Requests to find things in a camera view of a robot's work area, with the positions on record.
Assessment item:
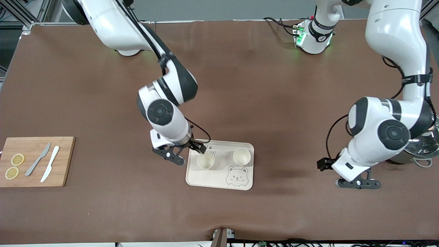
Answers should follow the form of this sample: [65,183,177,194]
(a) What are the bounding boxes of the white plastic knife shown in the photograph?
[40,146,60,183]

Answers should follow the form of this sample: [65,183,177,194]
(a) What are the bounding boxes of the white tray with bear print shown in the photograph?
[186,140,255,191]

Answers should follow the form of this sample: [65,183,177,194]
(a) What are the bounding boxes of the black velcro cable strap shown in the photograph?
[158,53,173,69]
[402,74,433,85]

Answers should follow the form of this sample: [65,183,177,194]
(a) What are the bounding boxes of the white plastic cup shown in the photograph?
[197,152,215,170]
[233,148,251,166]

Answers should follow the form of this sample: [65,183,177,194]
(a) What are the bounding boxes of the camera stand bracket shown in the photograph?
[211,227,236,247]

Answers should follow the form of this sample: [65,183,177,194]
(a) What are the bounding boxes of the wooden cutting board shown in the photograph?
[0,137,76,188]

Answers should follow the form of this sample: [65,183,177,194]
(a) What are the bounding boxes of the aluminium frame profile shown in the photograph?
[420,0,439,21]
[0,0,52,38]

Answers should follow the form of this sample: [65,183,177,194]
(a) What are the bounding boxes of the brown table cover mat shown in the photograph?
[0,19,439,245]

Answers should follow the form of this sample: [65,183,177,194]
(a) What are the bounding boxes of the grey plastic knife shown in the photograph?
[25,142,51,177]

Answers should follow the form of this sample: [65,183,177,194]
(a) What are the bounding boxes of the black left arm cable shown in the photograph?
[325,55,438,160]

